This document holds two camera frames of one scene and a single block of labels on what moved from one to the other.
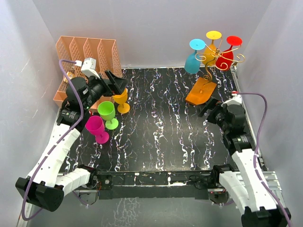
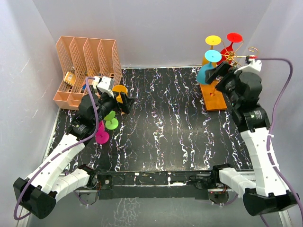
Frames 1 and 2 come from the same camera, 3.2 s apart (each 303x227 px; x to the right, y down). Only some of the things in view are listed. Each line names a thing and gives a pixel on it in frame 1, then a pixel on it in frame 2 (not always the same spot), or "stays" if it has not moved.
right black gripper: [211, 106] → [211, 74]
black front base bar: [164, 185] stays
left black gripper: [117, 84] → [125, 107]
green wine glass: [106, 110] stays
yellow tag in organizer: [70, 75] stays
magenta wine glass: [94, 125] stays
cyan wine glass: [192, 65] → [212, 56]
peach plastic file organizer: [97, 56] stays
